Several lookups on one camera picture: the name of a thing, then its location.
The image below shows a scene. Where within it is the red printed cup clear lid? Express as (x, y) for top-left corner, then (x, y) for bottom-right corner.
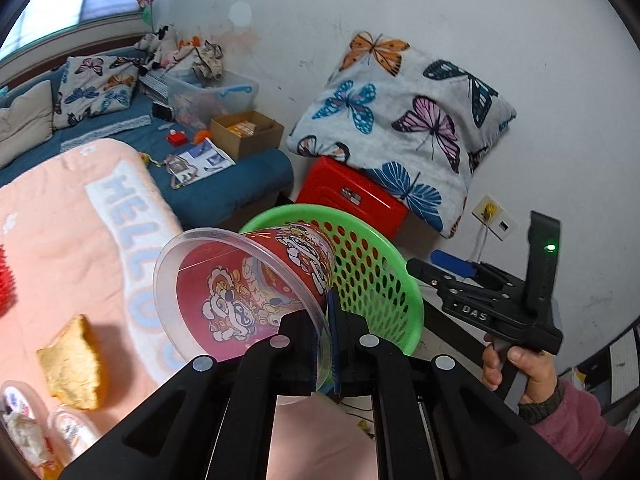
(152, 222), (337, 407)

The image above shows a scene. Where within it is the green plastic basket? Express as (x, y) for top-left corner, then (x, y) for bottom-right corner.
(239, 203), (426, 357)

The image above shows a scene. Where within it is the person's right hand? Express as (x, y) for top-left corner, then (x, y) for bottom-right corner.
(481, 345), (558, 406)

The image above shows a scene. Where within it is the white wall socket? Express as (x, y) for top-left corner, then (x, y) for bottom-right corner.
(471, 195), (518, 241)

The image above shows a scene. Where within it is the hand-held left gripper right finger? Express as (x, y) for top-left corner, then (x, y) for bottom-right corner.
(327, 287), (583, 480)

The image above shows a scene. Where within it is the brown cardboard box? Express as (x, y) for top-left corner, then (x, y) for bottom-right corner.
(209, 110), (286, 161)

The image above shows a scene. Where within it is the green hanging ornament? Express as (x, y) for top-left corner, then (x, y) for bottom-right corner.
(136, 0), (157, 31)

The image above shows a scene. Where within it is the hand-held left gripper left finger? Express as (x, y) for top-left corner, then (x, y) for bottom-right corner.
(59, 307), (333, 480)

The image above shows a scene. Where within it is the clear plastic storage box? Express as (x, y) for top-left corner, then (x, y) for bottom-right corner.
(162, 67), (260, 131)

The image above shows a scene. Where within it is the printed leaflet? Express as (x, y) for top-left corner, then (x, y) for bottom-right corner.
(165, 139), (236, 188)

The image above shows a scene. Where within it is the blue sofa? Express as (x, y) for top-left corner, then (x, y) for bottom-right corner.
(0, 47), (295, 226)

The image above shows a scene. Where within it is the beige patterned cloth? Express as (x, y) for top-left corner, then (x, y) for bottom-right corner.
(192, 42), (226, 81)

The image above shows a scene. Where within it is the yogurt cup with fruit lid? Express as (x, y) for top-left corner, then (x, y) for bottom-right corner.
(0, 381), (56, 478)

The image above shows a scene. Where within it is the beige pillow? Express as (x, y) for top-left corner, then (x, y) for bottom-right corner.
(0, 80), (55, 168)

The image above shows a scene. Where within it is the pink and orange plush toy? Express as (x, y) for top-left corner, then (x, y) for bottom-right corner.
(170, 35), (202, 62)

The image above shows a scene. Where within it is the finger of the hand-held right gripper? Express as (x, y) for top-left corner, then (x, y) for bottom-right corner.
(406, 258), (483, 307)
(431, 250), (513, 288)

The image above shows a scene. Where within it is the white power cable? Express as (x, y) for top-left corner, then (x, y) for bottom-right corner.
(472, 217), (488, 263)

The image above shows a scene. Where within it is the black and white plush cow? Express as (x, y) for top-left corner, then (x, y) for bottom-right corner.
(137, 24), (178, 71)

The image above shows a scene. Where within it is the red plastic crate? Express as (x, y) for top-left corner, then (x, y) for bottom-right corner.
(295, 156), (410, 241)

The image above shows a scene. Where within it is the red foam fruit net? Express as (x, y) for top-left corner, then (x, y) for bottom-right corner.
(0, 245), (16, 318)

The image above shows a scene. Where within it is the large butterfly print pillow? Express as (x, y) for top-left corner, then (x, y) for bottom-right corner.
(289, 31), (517, 239)

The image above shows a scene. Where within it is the small butterfly print pillow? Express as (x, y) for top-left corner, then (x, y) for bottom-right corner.
(51, 55), (141, 130)

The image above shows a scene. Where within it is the clear plastic cup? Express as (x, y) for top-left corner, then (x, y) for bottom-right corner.
(47, 405), (101, 456)

